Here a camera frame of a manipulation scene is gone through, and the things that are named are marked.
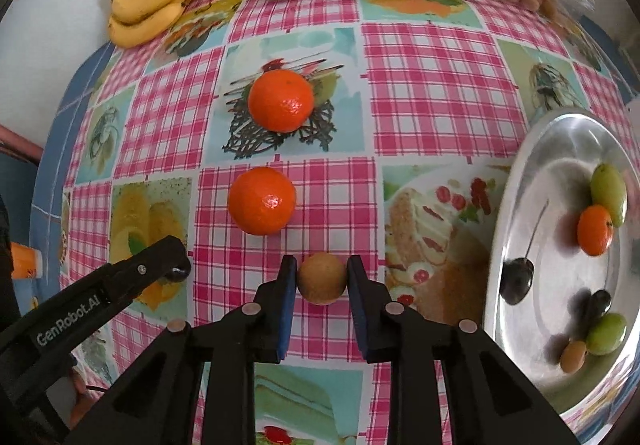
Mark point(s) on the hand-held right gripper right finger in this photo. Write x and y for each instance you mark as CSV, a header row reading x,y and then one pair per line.
x,y
361,305

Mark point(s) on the dark cherry with stem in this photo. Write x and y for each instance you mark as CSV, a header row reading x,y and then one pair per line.
x,y
517,281

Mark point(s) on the silver metal plate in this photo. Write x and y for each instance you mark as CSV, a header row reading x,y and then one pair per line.
x,y
550,165

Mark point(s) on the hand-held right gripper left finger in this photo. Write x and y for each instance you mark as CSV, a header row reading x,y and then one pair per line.
x,y
286,305

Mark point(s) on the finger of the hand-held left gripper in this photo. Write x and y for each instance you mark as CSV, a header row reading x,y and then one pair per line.
x,y
145,265

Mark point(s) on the orange mandarin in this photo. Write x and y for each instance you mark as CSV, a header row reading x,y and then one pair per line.
x,y
281,101
261,201
595,230

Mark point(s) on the brown kiwi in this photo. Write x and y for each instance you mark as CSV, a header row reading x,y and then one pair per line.
x,y
322,277

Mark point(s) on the pink checked printed tablecloth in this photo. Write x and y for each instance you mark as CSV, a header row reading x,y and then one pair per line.
x,y
430,90

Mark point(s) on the orange paper cup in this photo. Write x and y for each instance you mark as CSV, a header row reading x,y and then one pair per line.
x,y
22,262

